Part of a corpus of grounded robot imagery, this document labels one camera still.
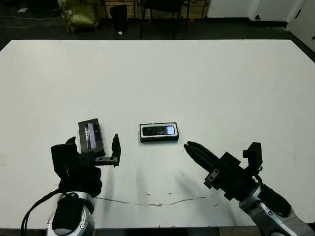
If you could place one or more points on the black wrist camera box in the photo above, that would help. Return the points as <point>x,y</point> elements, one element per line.
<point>254,155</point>
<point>62,157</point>

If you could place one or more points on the slim black camera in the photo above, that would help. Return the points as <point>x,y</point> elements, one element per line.
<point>155,130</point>

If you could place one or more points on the olive green plastic bag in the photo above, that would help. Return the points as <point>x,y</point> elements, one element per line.
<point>81,17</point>

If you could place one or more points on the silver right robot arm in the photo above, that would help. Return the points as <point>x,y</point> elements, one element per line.
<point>258,209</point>

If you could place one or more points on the black office chair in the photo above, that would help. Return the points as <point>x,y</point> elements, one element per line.
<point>162,6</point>

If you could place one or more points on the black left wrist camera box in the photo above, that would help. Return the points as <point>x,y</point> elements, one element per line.
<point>62,157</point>

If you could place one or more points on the tall black bin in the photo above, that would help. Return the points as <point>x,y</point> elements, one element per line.
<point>118,18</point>

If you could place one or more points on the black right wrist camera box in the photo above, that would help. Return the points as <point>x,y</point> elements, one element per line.
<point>254,155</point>

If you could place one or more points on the white paper sheet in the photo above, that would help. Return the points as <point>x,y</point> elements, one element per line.
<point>22,10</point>

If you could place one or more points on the black box base white insert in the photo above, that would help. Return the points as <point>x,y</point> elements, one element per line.
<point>157,139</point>

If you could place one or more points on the black box lid with print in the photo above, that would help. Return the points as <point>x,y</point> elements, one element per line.
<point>98,137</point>

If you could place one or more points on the white door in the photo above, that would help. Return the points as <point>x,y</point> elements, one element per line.
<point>304,22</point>

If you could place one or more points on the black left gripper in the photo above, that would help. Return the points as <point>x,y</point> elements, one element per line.
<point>81,179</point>

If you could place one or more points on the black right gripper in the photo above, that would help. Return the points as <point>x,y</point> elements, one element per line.
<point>233,179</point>

